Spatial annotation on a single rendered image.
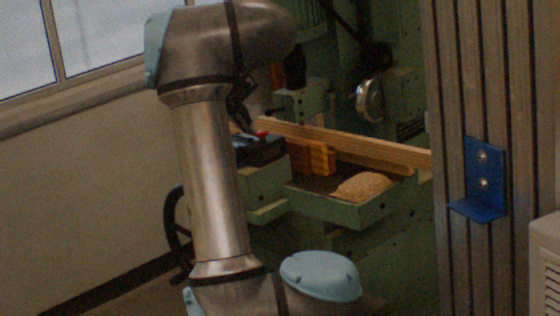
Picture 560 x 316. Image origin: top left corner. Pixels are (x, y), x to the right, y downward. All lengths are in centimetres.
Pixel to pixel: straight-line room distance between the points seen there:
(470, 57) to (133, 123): 240
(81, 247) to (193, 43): 213
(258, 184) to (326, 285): 69
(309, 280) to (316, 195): 65
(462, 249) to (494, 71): 28
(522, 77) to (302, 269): 49
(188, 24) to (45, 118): 189
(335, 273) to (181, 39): 41
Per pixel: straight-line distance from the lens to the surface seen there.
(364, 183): 189
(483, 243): 116
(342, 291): 129
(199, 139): 130
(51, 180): 323
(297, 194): 196
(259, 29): 131
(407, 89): 209
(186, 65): 130
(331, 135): 205
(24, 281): 329
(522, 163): 105
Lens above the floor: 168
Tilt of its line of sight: 21 degrees down
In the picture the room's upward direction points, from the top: 8 degrees counter-clockwise
